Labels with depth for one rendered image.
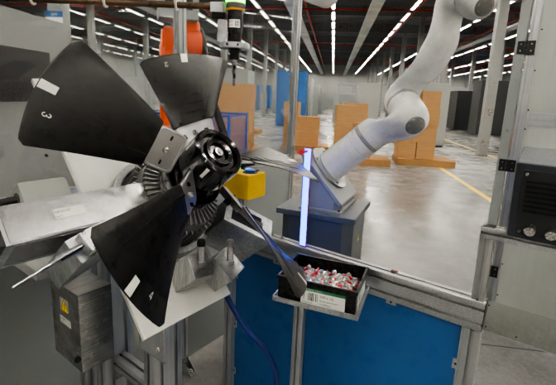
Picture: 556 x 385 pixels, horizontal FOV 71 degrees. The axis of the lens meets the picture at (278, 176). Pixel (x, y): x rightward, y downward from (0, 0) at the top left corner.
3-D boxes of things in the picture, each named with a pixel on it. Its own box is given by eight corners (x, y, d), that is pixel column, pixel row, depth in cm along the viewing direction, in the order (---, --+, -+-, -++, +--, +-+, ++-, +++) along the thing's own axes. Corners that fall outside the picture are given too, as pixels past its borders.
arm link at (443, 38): (385, 126, 138) (375, 104, 151) (416, 133, 140) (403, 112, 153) (466, -25, 109) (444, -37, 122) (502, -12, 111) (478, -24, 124)
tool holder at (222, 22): (208, 45, 88) (208, -1, 86) (213, 50, 95) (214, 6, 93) (247, 47, 88) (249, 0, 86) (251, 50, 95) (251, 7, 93)
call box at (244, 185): (215, 196, 147) (215, 168, 145) (233, 191, 155) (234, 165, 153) (247, 204, 138) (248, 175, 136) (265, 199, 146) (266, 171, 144)
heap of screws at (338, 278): (282, 297, 106) (283, 280, 105) (299, 276, 119) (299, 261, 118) (352, 314, 100) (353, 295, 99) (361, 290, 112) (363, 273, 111)
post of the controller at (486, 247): (470, 299, 100) (481, 225, 96) (472, 294, 103) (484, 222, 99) (483, 303, 99) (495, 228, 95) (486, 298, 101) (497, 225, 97)
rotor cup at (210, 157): (148, 168, 86) (177, 134, 79) (189, 146, 98) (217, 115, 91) (191, 218, 87) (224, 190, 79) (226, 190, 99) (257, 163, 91)
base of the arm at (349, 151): (318, 145, 164) (352, 116, 156) (347, 180, 164) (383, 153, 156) (306, 155, 146) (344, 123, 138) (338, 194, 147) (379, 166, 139)
